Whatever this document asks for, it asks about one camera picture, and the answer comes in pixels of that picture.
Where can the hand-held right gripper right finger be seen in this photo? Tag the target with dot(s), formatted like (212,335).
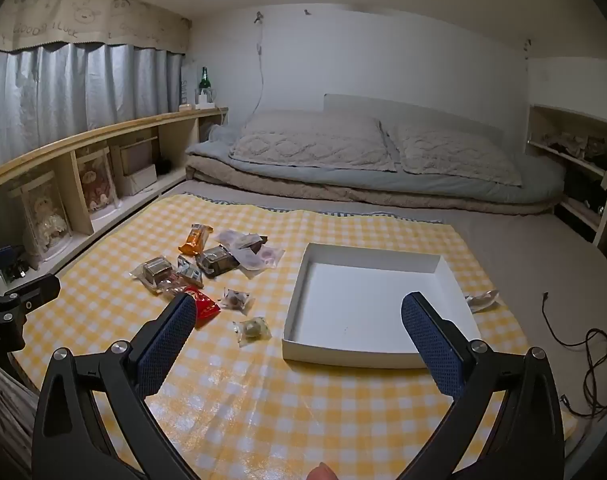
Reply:
(433,345)

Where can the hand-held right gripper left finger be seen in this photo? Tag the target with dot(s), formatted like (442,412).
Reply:
(166,345)

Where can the red snack packet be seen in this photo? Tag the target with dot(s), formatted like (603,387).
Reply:
(207,308)

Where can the small silver snack packet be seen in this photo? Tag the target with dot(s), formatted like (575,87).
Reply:
(189,272)

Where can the small brown cake packet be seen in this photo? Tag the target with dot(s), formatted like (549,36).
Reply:
(156,269)

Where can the white cardboard box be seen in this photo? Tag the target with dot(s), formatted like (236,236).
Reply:
(363,305)

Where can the chocolate ball packet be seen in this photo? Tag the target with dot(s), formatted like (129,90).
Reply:
(235,301)

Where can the green mochi packet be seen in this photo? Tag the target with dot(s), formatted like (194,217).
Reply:
(252,330)

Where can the large brown cake packet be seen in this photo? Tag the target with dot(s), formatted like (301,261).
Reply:
(217,260)

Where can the orange snack packet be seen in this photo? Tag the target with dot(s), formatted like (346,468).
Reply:
(196,240)

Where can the purple donut packet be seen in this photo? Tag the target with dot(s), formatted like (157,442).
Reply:
(264,258)
(251,270)

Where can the person's right hand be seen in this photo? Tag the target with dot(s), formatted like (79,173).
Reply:
(323,473)

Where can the bagged white-dress doll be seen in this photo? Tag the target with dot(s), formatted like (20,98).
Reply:
(45,215)

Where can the crumpled silver wrapper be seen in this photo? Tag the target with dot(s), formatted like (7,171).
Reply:
(483,301)

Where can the yellow checkered mat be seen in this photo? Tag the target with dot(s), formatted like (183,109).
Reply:
(263,410)

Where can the bagged red-dress doll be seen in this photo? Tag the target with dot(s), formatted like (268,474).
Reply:
(95,185)

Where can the beige blanket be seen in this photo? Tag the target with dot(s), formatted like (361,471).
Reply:
(333,192)

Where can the grey curtain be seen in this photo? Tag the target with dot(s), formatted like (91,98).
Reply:
(68,85)

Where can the beige textured pillow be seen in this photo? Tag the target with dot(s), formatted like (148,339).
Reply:
(453,155)
(308,142)

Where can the long wooden shelf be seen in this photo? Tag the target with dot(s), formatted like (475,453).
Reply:
(133,122)

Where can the grey-blue duvet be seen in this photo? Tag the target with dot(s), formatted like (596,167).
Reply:
(211,152)

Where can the grey headboard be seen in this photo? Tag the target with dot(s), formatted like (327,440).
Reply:
(413,110)

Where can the beige printed valance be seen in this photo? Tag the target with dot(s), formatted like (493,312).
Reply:
(83,17)

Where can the green glass bottle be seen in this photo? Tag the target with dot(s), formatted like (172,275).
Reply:
(204,80)

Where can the white bookshelf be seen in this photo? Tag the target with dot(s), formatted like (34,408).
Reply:
(568,82)

